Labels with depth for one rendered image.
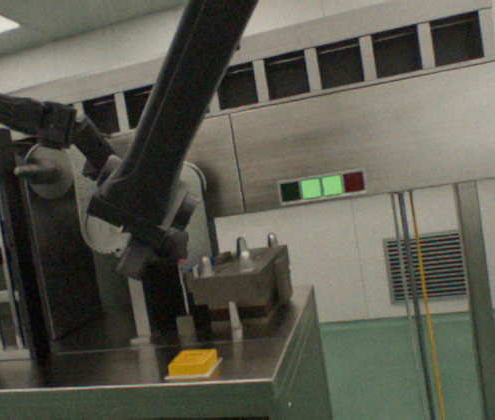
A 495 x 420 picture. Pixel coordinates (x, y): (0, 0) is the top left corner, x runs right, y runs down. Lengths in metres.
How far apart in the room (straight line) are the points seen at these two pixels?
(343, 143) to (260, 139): 0.24
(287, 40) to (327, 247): 2.52
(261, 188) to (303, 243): 2.39
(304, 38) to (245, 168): 0.40
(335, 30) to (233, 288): 0.77
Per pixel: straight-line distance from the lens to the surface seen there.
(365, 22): 1.40
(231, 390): 0.82
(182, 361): 0.87
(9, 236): 1.17
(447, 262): 3.76
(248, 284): 1.02
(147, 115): 0.40
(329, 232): 3.70
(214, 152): 1.40
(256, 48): 1.41
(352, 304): 3.81
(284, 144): 1.35
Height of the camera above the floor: 1.21
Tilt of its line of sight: 3 degrees down
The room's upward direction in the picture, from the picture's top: 9 degrees counter-clockwise
